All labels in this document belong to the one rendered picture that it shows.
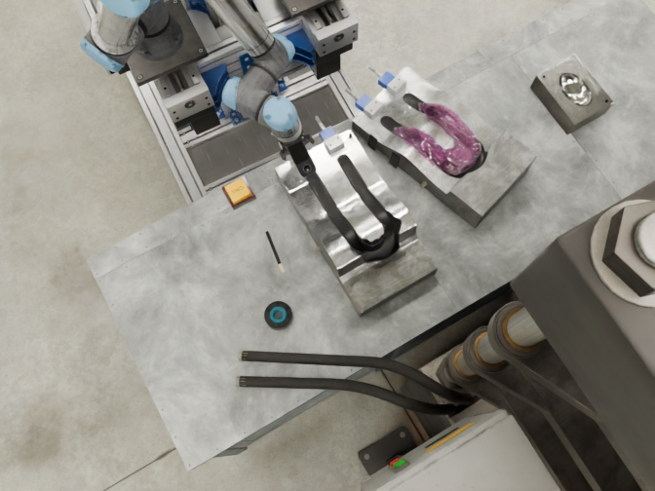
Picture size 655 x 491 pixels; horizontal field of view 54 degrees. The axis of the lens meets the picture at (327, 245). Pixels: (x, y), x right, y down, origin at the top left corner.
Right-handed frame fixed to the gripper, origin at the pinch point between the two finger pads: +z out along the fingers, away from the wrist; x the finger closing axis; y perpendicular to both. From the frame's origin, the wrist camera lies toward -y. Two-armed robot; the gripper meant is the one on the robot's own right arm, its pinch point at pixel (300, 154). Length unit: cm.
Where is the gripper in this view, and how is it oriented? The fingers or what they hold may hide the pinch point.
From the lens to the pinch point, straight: 187.3
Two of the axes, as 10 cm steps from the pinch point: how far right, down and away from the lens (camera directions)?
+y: -5.1, -8.5, 1.3
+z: 0.7, 1.1, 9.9
